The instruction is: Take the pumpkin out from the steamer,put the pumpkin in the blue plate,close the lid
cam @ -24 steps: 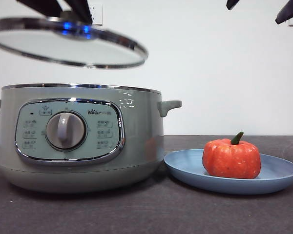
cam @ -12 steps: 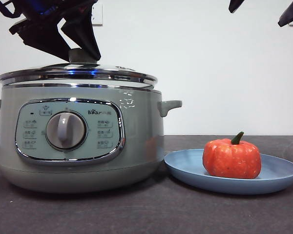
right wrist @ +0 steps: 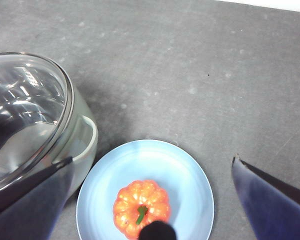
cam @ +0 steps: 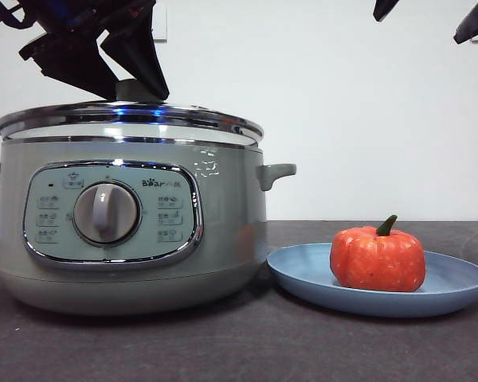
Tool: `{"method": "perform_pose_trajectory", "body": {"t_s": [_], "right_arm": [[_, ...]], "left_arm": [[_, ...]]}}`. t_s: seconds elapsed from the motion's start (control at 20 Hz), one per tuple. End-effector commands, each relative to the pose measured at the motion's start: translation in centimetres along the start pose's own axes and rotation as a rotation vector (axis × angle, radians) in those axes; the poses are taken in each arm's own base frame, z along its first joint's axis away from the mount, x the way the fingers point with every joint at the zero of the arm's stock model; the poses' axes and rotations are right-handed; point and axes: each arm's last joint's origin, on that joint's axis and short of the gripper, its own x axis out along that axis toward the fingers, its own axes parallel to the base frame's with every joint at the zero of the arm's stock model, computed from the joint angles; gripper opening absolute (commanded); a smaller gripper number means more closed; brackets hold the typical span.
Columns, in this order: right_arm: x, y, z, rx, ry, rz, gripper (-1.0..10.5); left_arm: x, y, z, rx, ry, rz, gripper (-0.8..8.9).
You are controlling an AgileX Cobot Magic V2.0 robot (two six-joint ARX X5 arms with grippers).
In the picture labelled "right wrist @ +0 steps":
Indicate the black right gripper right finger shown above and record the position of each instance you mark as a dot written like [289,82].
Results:
[277,207]

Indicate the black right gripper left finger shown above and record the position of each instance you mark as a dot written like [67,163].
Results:
[25,212]

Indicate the orange pumpkin with green stem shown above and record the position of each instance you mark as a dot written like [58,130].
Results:
[130,200]

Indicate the glass lid with green knob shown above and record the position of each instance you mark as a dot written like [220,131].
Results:
[27,100]

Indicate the blue round plate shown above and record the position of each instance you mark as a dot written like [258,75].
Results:
[145,162]

